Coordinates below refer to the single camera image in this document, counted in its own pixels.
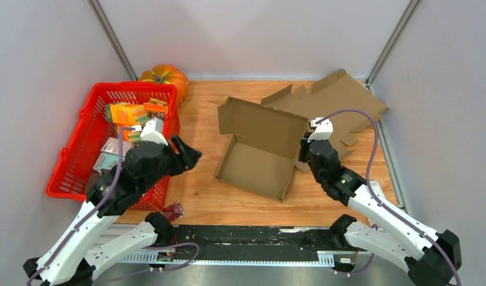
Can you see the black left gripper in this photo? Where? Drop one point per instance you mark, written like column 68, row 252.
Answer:
column 186, row 160

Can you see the brown cardboard box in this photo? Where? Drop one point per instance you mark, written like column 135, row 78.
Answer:
column 263, row 147

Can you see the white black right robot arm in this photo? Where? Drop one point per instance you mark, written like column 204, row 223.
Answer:
column 393, row 229

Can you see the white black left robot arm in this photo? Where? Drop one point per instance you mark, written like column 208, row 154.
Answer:
column 73, row 260

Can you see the orange snack box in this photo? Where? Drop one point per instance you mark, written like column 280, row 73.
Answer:
column 156, row 108

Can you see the teal cookie box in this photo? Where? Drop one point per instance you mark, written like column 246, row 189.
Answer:
column 105, row 162

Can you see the dark red snack packet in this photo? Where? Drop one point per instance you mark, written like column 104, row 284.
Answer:
column 174, row 211

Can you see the white blue pouch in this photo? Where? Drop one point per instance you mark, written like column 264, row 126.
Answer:
column 375, row 189

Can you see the flat brown cardboard sheet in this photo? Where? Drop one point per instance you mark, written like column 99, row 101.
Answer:
column 334, row 92

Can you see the orange sponge pack lower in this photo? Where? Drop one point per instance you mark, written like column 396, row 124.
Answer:
column 129, row 133

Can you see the orange sponge pack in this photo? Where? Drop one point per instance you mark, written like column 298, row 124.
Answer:
column 129, row 133
column 124, row 113

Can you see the orange sponge pack upper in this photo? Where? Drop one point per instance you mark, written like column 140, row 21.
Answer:
column 124, row 113

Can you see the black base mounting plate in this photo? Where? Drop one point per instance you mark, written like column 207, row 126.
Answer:
column 254, row 243

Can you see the orange pumpkin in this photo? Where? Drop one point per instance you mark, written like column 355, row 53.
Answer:
column 168, row 74

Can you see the red plastic shopping basket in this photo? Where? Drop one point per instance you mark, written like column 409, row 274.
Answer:
column 77, row 158

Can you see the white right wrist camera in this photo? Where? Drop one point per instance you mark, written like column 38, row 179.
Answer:
column 322, row 129

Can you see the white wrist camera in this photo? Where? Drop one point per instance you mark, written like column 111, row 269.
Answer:
column 152, row 131
column 322, row 129

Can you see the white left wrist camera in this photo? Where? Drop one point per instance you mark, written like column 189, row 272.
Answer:
column 152, row 131

